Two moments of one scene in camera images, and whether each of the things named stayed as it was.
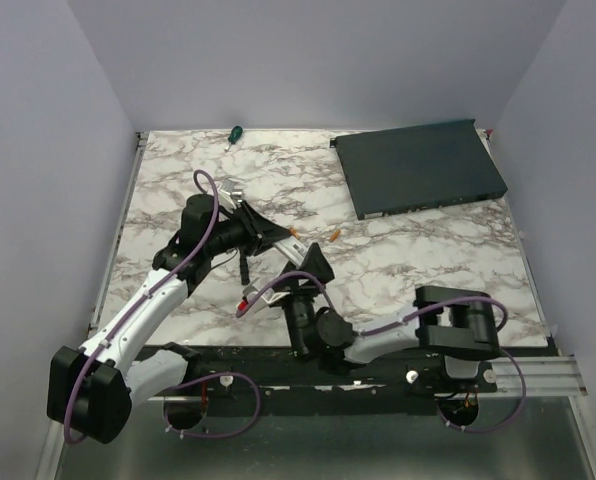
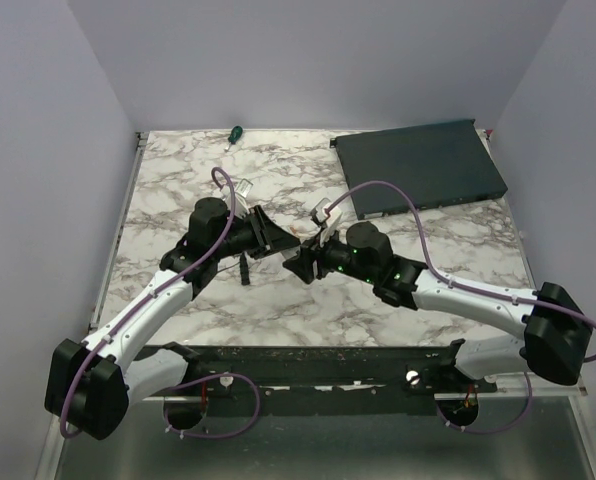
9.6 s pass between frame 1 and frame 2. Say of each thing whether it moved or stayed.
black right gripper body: moved
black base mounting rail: stayed
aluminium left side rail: stayed
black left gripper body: stayed
